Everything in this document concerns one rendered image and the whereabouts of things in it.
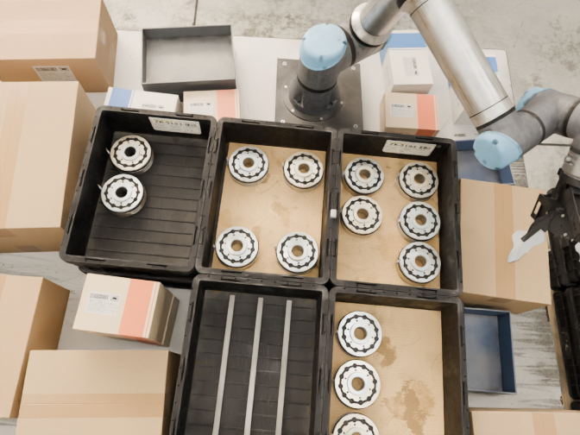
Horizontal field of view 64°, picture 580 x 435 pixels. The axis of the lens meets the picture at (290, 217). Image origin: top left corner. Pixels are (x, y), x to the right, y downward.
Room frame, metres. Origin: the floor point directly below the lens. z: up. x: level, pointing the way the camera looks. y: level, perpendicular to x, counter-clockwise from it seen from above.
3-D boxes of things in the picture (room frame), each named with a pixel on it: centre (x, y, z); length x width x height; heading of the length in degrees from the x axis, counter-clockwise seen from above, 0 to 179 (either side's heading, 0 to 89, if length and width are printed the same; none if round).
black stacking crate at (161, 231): (0.40, 0.35, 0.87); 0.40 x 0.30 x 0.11; 3
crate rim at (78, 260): (0.40, 0.35, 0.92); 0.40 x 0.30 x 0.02; 3
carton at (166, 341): (0.12, 0.34, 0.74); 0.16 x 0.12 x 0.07; 89
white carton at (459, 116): (0.94, -0.51, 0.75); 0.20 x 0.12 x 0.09; 7
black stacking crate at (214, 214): (0.42, 0.05, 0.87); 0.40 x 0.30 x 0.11; 3
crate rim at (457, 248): (0.43, -0.25, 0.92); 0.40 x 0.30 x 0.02; 3
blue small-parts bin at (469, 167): (0.67, -0.50, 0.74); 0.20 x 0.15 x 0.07; 102
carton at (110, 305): (0.12, 0.34, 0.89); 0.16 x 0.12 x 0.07; 91
